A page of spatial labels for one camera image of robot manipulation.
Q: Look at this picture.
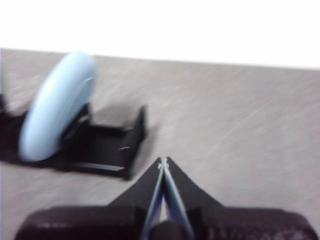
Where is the black plastic plate rack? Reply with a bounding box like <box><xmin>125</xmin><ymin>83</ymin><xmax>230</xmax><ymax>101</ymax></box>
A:
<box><xmin>0</xmin><ymin>93</ymin><xmax>149</xmax><ymax>181</ymax></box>

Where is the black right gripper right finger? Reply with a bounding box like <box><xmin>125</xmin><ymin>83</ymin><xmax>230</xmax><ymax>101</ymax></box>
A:
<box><xmin>166</xmin><ymin>156</ymin><xmax>320</xmax><ymax>240</ymax></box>

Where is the blue round plate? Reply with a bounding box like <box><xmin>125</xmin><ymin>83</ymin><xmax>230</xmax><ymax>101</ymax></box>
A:
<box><xmin>18</xmin><ymin>49</ymin><xmax>98</xmax><ymax>163</ymax></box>

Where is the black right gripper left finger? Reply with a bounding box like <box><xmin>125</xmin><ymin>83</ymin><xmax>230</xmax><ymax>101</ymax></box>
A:
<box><xmin>14</xmin><ymin>157</ymin><xmax>165</xmax><ymax>240</ymax></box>

